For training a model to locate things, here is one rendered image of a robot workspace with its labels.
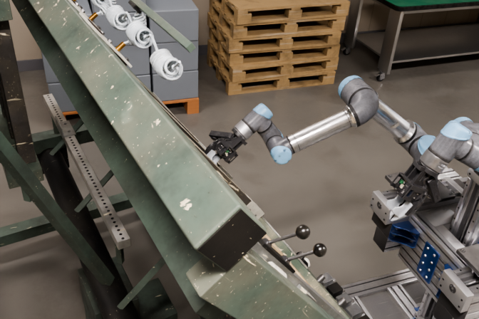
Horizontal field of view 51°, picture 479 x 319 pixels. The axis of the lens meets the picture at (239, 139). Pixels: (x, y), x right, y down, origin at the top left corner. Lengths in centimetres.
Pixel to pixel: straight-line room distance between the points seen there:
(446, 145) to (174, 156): 91
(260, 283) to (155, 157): 30
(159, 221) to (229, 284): 32
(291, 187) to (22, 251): 194
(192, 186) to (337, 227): 287
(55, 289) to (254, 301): 240
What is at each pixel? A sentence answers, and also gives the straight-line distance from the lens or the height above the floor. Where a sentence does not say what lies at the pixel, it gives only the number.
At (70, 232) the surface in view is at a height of 107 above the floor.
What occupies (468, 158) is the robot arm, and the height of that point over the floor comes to 160.
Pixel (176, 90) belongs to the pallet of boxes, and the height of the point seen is 26.
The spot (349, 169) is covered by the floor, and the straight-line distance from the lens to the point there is 426.
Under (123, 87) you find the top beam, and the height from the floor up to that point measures 189.
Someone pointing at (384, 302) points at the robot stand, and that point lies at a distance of 301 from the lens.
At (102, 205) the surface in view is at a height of 102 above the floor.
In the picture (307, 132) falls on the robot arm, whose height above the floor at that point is 138.
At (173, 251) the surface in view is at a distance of 111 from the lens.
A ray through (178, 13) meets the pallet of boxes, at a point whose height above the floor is 98.
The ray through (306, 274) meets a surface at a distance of 208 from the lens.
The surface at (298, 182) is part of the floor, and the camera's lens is 401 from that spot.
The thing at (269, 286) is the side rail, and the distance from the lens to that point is 97.
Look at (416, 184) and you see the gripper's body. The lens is 163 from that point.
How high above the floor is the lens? 241
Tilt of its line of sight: 33 degrees down
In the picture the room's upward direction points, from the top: 4 degrees clockwise
